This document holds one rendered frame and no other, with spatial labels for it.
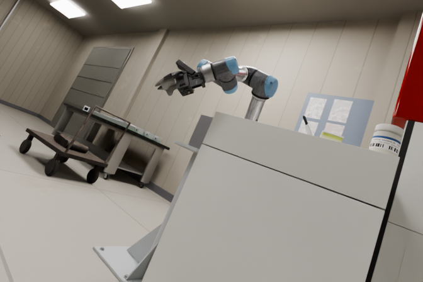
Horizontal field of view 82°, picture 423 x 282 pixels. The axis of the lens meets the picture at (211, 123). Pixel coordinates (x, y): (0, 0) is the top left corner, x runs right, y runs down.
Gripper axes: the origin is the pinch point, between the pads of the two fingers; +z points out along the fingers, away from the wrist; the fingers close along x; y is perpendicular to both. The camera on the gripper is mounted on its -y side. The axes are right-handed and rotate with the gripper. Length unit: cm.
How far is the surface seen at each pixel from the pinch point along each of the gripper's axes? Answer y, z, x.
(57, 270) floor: 63, 76, 31
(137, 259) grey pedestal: 67, 59, 79
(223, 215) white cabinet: 59, -15, 1
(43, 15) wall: -720, 498, 409
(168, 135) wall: -121, 107, 325
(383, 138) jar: 50, -67, -11
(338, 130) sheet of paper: -15, -142, 220
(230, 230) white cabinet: 64, -16, 0
